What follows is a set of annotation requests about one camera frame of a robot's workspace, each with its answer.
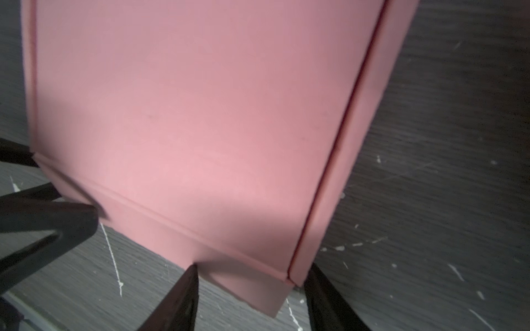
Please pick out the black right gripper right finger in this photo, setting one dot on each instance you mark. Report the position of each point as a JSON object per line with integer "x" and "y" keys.
{"x": 328, "y": 310}

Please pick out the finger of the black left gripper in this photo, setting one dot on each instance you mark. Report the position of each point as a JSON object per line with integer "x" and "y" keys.
{"x": 35, "y": 210}
{"x": 16, "y": 153}

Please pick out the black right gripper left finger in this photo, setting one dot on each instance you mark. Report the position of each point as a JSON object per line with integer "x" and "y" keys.
{"x": 178, "y": 310}

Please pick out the pink cardboard box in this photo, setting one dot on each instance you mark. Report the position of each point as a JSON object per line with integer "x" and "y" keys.
{"x": 215, "y": 133}

